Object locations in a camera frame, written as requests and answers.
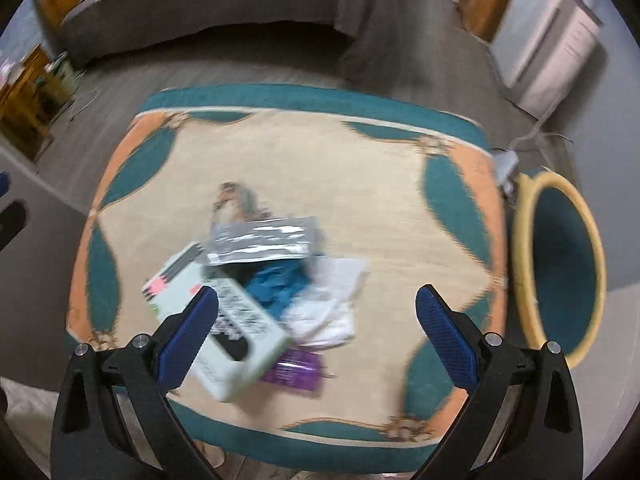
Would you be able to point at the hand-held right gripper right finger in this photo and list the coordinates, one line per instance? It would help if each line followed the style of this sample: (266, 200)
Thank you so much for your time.
(445, 335)

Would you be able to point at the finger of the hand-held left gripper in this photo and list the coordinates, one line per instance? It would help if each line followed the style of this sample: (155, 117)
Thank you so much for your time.
(12, 222)

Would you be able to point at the teal orange patterned cushion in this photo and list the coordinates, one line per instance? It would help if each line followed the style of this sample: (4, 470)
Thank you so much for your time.
(350, 185)

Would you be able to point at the wooden chair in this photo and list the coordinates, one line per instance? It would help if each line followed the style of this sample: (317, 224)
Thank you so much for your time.
(30, 105)

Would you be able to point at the green white medicine box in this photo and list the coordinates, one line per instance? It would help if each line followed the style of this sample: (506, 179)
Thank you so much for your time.
(240, 340)

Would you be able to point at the white paper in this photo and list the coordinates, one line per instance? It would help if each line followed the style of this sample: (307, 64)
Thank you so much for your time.
(330, 305)

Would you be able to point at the silver foil pouch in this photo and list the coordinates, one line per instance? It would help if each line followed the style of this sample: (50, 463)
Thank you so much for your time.
(265, 240)

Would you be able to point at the white air purifier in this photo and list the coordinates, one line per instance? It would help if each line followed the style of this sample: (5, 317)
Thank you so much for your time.
(545, 35)

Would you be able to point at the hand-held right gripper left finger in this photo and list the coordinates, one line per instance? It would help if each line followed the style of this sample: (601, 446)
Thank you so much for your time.
(187, 335)

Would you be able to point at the purple packet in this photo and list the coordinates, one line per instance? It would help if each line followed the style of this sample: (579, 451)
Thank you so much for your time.
(295, 370)

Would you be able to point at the yellow-rimmed teal trash bin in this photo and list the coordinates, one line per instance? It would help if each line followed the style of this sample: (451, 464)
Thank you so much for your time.
(565, 265)

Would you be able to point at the white floor power strip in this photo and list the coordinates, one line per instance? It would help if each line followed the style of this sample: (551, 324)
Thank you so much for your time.
(506, 170)

